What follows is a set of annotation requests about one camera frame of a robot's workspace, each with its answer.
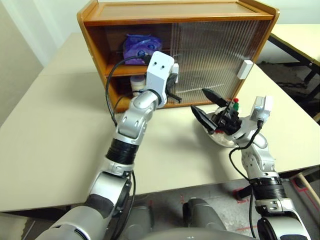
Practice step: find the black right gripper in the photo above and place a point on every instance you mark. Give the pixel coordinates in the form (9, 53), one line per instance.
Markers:
(228, 121)

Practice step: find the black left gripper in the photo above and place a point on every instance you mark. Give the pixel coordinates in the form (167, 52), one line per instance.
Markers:
(170, 85)

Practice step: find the white toy with red hat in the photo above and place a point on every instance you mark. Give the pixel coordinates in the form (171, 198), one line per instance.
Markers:
(235, 107)

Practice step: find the white plastic bottle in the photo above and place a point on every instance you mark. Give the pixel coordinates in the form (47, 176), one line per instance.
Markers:
(137, 83)

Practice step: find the ribbed glass sliding door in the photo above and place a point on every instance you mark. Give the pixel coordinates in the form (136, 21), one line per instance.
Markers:
(176, 37)
(250, 42)

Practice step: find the purple tissue pack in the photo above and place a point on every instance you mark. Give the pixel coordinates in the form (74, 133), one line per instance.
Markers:
(140, 46)

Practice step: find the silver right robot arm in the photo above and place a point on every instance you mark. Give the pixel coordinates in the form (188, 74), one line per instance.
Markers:
(260, 160)

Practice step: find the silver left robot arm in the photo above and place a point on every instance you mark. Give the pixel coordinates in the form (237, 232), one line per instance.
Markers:
(136, 120)

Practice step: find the wooden cabinet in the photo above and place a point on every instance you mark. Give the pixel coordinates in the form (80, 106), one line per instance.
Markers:
(175, 10)

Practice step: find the black table leg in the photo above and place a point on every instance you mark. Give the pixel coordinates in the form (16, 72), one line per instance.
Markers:
(243, 193)

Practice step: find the grey rounded shape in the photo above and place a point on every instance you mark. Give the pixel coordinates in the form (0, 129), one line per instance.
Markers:
(203, 212)
(141, 220)

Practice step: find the wooden stick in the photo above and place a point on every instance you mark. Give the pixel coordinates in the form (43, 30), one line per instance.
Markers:
(308, 186)

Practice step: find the silver curved robot torso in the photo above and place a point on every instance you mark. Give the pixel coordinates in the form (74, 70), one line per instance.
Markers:
(200, 235)

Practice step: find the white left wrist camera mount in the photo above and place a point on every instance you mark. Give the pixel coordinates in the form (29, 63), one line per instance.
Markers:
(160, 72)

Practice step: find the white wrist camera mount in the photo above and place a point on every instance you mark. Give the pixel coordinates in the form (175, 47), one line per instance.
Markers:
(266, 105)
(160, 72)

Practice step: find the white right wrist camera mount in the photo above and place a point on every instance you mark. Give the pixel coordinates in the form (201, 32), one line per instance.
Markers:
(266, 105)

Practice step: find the beige table with black frame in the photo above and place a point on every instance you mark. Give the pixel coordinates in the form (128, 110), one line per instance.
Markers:
(297, 37)

